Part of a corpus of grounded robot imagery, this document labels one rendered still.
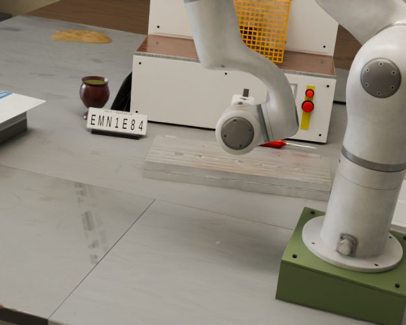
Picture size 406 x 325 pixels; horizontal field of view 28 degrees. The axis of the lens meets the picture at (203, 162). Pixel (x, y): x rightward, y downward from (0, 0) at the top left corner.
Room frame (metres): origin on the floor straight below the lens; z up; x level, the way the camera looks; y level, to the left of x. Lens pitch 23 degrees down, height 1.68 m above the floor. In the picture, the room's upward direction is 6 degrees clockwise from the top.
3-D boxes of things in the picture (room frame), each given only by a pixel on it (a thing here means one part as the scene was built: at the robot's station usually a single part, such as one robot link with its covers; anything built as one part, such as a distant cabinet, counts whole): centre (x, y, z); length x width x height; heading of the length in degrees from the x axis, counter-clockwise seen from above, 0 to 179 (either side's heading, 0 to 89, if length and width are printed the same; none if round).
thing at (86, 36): (2.98, 0.51, 0.91); 0.22 x 0.18 x 0.02; 104
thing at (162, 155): (1.83, -0.09, 0.93); 0.44 x 0.19 x 0.02; 86
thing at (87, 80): (2.12, 0.32, 0.96); 0.09 x 0.09 x 0.11
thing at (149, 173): (1.84, -0.09, 0.92); 0.44 x 0.21 x 0.04; 86
